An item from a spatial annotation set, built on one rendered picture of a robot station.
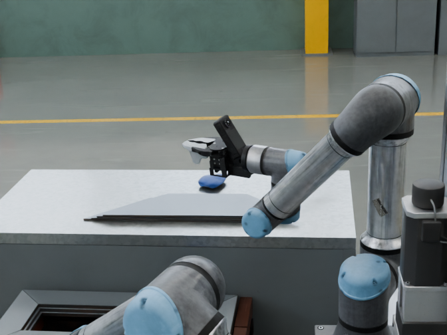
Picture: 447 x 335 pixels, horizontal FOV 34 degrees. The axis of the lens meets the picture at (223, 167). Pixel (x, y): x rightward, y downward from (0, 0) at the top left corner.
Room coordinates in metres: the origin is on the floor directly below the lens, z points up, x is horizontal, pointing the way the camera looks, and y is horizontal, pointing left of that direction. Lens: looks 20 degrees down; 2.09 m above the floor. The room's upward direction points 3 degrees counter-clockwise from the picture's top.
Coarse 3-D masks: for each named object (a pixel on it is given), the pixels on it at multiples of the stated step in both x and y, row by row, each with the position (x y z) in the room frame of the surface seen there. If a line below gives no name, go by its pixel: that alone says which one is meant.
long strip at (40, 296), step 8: (32, 296) 2.17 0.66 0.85; (40, 296) 2.17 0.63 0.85; (48, 296) 2.17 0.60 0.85; (56, 296) 2.16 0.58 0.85; (64, 296) 2.16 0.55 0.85; (72, 296) 2.16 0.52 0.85; (80, 296) 2.16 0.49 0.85; (88, 296) 2.15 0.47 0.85; (96, 296) 2.15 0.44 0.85; (104, 296) 2.15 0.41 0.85; (112, 296) 2.15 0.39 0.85; (120, 296) 2.15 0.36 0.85; (128, 296) 2.14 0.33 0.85; (232, 296) 2.11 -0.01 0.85; (64, 304) 2.11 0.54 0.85; (72, 304) 2.11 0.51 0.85; (80, 304) 2.11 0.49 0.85; (88, 304) 2.10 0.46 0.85; (96, 304) 2.10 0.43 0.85; (104, 304) 2.10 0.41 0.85; (112, 304) 2.10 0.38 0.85
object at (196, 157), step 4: (184, 144) 1.90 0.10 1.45; (188, 144) 1.89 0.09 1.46; (192, 144) 1.88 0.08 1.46; (196, 144) 1.88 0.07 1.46; (200, 144) 1.88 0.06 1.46; (204, 144) 1.88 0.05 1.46; (188, 148) 1.88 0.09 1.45; (204, 148) 1.85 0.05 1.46; (192, 152) 1.89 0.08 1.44; (192, 156) 1.89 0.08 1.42; (196, 156) 1.88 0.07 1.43; (200, 156) 1.87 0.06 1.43; (204, 156) 1.87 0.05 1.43; (208, 156) 1.86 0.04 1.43; (192, 160) 1.89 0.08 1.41; (196, 160) 1.88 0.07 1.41; (200, 160) 1.88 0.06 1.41
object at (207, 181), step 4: (204, 176) 2.63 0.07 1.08; (208, 176) 2.62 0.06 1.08; (212, 176) 2.62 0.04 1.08; (216, 176) 2.62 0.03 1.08; (200, 180) 2.59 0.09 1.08; (204, 180) 2.59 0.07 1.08; (208, 180) 2.59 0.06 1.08; (212, 180) 2.58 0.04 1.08; (216, 180) 2.59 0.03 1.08; (220, 180) 2.59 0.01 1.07; (224, 180) 2.60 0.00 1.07; (200, 184) 2.58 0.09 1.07; (204, 184) 2.57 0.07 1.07; (208, 184) 2.56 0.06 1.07; (212, 184) 2.55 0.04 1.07; (216, 184) 2.56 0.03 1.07; (220, 184) 2.56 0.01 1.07; (212, 188) 2.55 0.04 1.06
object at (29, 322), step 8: (40, 304) 2.12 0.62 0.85; (48, 304) 2.12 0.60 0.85; (56, 304) 2.11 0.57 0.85; (40, 312) 2.11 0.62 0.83; (48, 312) 2.11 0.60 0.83; (56, 312) 2.10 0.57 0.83; (64, 312) 2.10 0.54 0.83; (72, 312) 2.10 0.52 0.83; (80, 312) 2.10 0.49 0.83; (88, 312) 2.09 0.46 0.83; (96, 312) 2.09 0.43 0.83; (104, 312) 2.09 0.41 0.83; (32, 320) 2.04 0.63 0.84; (24, 328) 2.00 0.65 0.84; (32, 328) 2.02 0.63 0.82; (232, 328) 1.96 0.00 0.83
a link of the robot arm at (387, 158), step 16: (384, 80) 1.60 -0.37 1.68; (400, 80) 1.62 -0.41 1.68; (400, 96) 1.55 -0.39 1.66; (416, 96) 1.62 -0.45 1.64; (400, 128) 1.58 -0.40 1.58; (384, 144) 1.59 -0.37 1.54; (400, 144) 1.59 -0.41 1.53; (384, 160) 1.59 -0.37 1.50; (400, 160) 1.60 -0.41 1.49; (384, 176) 1.59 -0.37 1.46; (400, 176) 1.60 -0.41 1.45; (368, 192) 1.63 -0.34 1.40; (384, 192) 1.59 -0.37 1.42; (400, 192) 1.60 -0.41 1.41; (368, 208) 1.63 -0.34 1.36; (384, 208) 1.59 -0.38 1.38; (400, 208) 1.60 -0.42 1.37; (368, 224) 1.63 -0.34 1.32; (384, 224) 1.59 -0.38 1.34; (400, 224) 1.60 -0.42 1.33; (368, 240) 1.61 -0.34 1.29; (384, 240) 1.59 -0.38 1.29; (400, 240) 1.60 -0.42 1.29; (384, 256) 1.58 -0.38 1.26
